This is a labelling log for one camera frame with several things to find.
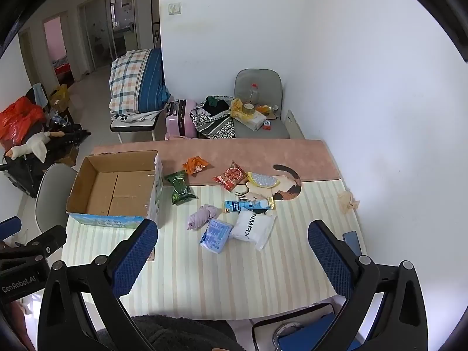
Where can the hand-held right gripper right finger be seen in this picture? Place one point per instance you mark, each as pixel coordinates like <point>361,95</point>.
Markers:
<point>329,259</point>

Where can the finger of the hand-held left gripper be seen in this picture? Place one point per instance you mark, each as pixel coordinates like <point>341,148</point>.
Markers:
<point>49,239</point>
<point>9,225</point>

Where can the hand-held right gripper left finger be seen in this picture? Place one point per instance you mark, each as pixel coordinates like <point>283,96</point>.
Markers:
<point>135,254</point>

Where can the purple cloth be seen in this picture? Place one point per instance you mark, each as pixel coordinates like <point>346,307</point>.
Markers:
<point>201,216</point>

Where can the green wet wipes packet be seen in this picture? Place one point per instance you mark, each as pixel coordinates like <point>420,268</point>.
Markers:
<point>179,188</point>

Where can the blue tissue packet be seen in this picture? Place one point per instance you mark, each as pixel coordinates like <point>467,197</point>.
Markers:
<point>215,236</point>

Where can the white soft packet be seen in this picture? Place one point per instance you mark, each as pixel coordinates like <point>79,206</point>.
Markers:
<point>252,228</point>

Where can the clear yellow-rimmed packet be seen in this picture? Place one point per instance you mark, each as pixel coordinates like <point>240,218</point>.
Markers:
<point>261,180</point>

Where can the long blue gold packet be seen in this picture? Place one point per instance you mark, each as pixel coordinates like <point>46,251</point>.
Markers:
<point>237,205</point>

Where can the orange snack packet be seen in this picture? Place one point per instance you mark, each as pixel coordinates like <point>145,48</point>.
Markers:
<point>195,165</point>

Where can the red snack packet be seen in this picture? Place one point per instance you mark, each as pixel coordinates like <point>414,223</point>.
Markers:
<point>230,176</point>

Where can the blue phone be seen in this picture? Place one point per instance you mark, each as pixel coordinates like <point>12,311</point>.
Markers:
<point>356,243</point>

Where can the crumpled beige tissue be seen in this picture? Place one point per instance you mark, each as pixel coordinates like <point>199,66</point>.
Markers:
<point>348,202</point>

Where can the blue seat chair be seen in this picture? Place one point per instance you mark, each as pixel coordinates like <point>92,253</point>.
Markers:
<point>310,334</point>

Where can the brown cardboard box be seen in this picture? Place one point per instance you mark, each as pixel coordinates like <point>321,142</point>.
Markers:
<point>69,157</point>

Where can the white goose plush toy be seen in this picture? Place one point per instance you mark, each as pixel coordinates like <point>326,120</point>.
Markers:
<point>34,144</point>

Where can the person's dark fleece clothing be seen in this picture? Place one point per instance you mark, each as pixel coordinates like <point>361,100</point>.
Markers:
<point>175,332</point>

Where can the red plastic bag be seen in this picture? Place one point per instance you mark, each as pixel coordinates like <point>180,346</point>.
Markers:
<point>18,117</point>

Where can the clear plastic bag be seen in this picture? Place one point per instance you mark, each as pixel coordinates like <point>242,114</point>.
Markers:
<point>58,119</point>

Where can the black padded bench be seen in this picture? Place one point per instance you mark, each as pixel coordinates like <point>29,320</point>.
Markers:
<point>131,126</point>

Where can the light blue towel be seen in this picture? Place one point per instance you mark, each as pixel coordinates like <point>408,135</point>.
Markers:
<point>40,95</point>

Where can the yellow cardboard box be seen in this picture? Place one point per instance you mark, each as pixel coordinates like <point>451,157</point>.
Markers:
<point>58,97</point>

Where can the white leaning panel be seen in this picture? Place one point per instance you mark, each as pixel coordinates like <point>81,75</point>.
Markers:
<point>294,126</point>

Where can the pink suitcase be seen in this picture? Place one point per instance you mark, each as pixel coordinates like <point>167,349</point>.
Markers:
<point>181,117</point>

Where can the black white patterned bag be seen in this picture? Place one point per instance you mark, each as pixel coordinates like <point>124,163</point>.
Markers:
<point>215,126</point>

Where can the white flat box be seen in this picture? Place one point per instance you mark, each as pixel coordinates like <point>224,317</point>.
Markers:
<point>252,120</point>

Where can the brown tape roll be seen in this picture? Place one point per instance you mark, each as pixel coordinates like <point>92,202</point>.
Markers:
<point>244,109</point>

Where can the plaid folded quilt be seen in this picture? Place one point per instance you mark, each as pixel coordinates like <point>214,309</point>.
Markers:
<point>131,80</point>

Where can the yellow plastic bag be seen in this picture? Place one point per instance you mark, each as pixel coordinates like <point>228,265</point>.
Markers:
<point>236,108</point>

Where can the clear plastic bottle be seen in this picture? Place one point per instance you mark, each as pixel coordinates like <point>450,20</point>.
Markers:
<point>254,93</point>

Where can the grey cushioned chair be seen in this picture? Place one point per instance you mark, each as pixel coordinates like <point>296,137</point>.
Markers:
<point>256,76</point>

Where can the glass sliding door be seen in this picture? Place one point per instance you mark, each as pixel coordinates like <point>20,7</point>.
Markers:
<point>97,33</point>

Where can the white wall switch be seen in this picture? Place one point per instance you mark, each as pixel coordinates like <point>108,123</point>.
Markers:
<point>174,8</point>

